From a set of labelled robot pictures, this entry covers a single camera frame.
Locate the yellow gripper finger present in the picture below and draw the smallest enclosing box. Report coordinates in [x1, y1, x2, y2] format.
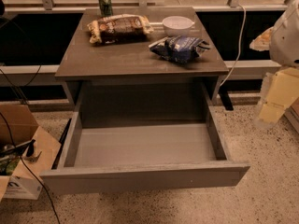
[254, 67, 299, 129]
[249, 27, 273, 51]

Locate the blue chip bag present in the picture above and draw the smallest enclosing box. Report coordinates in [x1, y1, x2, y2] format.
[149, 35, 211, 63]

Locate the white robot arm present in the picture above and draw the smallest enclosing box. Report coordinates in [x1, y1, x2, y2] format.
[249, 0, 299, 129]

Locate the brown chip bag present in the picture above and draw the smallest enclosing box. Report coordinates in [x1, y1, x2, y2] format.
[87, 14, 154, 44]

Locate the open grey top drawer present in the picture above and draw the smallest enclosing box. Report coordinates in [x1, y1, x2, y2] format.
[41, 82, 249, 194]

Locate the cardboard box on right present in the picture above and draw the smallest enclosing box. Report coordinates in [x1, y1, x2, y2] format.
[285, 98, 299, 133]

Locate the cardboard box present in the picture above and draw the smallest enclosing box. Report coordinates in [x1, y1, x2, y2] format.
[0, 105, 61, 200]
[285, 98, 299, 133]

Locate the white bowl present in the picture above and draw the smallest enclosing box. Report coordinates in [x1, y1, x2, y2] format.
[162, 16, 194, 36]

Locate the green soda can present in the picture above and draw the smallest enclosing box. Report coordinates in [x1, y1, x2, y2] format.
[98, 0, 113, 17]

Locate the cardboard box on left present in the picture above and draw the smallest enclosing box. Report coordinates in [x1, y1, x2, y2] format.
[0, 105, 61, 200]

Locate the black cable on floor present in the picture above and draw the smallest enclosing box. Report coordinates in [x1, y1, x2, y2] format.
[0, 111, 62, 224]

